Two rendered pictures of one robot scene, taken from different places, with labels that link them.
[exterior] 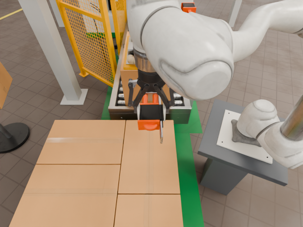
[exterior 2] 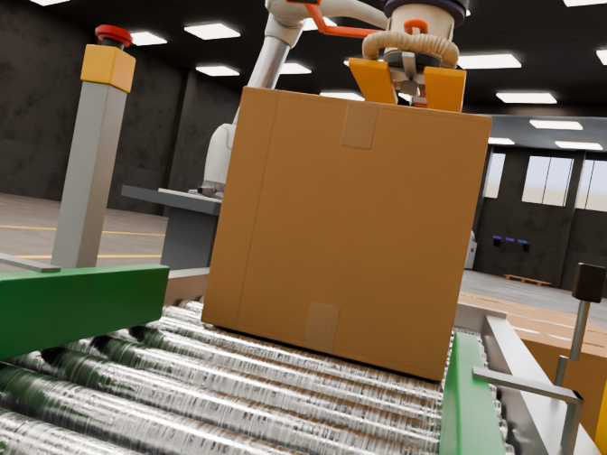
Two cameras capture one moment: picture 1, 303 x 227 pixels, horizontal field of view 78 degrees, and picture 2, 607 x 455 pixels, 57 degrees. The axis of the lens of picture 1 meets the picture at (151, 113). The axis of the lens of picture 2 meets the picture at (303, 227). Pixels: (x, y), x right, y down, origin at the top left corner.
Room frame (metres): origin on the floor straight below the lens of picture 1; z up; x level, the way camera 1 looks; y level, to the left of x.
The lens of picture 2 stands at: (2.57, 0.20, 0.75)
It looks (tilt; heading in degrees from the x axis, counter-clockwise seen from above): 1 degrees down; 195
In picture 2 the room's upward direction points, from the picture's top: 11 degrees clockwise
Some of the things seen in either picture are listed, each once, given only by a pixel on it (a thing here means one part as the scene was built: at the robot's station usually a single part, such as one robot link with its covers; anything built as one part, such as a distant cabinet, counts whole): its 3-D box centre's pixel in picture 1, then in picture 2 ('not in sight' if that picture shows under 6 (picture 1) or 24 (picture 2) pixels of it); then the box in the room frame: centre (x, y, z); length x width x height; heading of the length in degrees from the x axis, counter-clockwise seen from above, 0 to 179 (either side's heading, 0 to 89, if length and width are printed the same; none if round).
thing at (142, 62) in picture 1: (151, 55); not in sight; (0.43, 0.00, 1.50); 0.09 x 0.09 x 0.06
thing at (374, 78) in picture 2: not in sight; (376, 78); (1.02, -0.08, 1.17); 0.34 x 0.10 x 0.05; 1
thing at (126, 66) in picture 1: (133, 48); (445, 86); (1.02, 0.11, 1.17); 0.34 x 0.10 x 0.05; 1
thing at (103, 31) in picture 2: not in sight; (113, 41); (1.63, -0.49, 1.02); 0.07 x 0.07 x 0.04
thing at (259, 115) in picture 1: (257, 117); (230, 154); (0.69, -0.62, 0.93); 0.18 x 0.16 x 0.22; 21
